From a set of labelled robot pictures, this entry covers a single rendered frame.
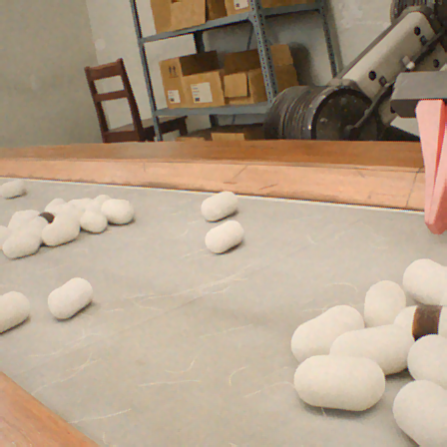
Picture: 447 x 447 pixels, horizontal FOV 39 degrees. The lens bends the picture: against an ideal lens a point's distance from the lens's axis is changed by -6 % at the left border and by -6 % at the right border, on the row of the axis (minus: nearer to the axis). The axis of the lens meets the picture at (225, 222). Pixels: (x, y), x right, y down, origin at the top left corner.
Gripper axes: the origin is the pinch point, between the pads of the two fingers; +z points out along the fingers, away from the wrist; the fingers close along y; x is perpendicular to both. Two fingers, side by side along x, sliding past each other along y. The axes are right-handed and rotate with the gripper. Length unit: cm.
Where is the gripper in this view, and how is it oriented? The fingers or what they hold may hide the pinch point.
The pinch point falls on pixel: (437, 218)
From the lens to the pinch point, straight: 39.9
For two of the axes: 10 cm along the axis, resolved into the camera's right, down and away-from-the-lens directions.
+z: -4.5, 8.5, -2.9
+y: 6.5, 0.9, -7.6
